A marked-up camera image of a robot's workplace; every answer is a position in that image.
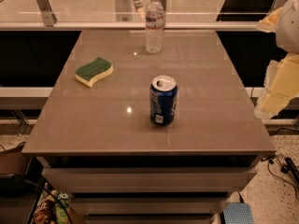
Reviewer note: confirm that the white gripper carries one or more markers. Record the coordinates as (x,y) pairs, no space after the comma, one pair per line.
(289,28)

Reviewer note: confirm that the clear plastic water bottle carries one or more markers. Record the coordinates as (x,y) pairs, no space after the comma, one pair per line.
(154,26)

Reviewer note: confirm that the black power strip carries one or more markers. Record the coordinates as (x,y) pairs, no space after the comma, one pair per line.
(293,169)

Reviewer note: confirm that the blue soda can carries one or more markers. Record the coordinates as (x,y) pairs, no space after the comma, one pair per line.
(163,99)

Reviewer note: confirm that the grey drawer cabinet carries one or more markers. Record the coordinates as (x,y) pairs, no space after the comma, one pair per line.
(100,146)

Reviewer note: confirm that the blue perforated box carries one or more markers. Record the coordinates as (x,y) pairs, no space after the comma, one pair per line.
(238,213)

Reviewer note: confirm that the green and yellow sponge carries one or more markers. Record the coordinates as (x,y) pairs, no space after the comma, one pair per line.
(94,71)

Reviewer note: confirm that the snack bags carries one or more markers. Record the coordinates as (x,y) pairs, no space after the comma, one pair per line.
(52,207)

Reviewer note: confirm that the brown bag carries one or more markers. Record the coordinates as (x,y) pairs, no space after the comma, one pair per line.
(13,162)

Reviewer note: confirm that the metal glass bracket left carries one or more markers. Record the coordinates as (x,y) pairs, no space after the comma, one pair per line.
(48,17)

